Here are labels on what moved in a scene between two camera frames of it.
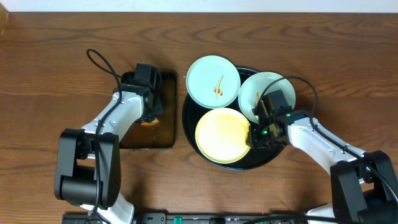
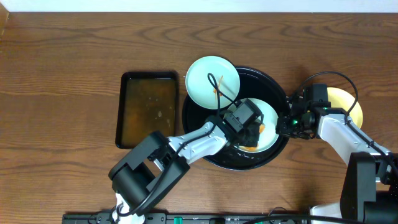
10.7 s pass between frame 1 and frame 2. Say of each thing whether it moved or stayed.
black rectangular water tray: stayed
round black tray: stayed
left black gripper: moved
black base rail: stayed
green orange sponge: moved
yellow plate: moved
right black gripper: moved
